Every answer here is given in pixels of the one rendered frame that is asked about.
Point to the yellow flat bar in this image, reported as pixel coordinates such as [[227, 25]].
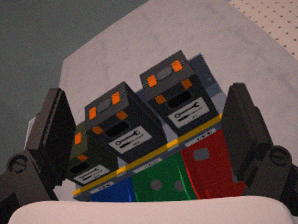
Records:
[[150, 155]]

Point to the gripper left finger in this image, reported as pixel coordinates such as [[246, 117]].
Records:
[[32, 175]]

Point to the dark grey metal bin rack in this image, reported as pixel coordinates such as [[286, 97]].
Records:
[[218, 98]]

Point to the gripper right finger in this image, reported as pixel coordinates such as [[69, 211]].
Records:
[[267, 170]]

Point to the green bin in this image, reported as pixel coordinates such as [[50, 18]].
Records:
[[168, 172]]

